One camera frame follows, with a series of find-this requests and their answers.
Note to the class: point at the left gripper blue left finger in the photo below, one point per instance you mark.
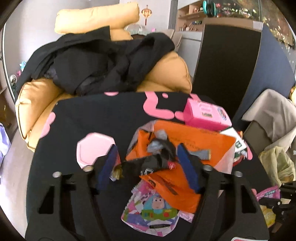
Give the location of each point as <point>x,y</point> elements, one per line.
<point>105,172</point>

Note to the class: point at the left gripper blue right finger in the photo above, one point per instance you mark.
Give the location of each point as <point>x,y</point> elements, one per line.
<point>188,169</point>

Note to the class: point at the Kleenex Toy Story tissue pack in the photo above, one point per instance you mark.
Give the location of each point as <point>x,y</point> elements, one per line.
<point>148,212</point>

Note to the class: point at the pink yellow snack bag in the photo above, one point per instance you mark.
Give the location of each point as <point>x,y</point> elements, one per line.
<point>269,199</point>

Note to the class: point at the yellowish trash bag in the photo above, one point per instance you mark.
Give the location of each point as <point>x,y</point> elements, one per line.
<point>279,167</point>

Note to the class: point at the pink hexagonal small box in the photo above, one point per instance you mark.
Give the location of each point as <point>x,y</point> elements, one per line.
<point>91,147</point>

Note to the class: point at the black wrapper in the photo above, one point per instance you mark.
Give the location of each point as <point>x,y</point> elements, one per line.
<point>163,156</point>

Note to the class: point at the small pink wrapper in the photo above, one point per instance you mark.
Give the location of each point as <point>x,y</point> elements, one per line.
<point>186,216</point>

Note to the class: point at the black tablecloth with pink shapes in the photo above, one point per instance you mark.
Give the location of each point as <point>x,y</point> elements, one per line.
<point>117,116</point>

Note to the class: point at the green white milk carton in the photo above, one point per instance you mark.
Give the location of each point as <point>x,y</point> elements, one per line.
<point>240,146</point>

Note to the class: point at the red snack wrapper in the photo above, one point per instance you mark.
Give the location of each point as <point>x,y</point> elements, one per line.
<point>249,152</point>

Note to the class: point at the beige grey cloth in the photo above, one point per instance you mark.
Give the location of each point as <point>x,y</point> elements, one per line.
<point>276,115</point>

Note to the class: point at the purple plastic bag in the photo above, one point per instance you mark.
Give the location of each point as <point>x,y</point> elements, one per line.
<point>5,143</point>

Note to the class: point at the yellow-orange sofa armchair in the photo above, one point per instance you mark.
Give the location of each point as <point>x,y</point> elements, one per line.
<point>38,97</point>

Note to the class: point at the black jacket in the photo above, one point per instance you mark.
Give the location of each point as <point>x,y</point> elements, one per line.
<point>91,63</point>

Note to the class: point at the yellow duck plush toy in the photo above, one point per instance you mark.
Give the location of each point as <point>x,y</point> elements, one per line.
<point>292,95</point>

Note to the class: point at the blue cloth covered cabinet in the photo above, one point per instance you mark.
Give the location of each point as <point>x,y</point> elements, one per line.
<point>272,71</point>

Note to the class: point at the yellow long pillow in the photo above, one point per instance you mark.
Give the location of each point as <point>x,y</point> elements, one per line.
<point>77,21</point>

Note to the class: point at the teal fan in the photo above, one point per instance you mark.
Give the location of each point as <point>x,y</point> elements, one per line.
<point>209,9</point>

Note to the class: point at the red Chinese knot ornament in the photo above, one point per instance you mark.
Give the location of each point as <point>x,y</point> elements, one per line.
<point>146,12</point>

